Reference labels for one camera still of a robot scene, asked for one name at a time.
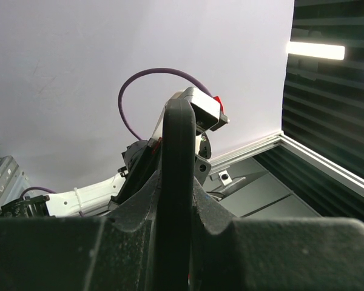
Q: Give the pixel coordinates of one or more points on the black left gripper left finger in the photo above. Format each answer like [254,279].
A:
[41,251]

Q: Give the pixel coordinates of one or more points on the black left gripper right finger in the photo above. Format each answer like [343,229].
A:
[232,253]

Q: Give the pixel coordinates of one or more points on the black phone case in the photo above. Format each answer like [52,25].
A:
[173,222]

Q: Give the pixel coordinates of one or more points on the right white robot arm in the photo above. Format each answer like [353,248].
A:
[85,197]

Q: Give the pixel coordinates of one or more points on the ceiling strip light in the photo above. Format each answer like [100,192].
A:
[325,51]

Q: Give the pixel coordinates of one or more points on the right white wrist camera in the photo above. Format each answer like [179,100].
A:
[208,111]

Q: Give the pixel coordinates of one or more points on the aluminium frame rail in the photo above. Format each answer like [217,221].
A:
[308,174]

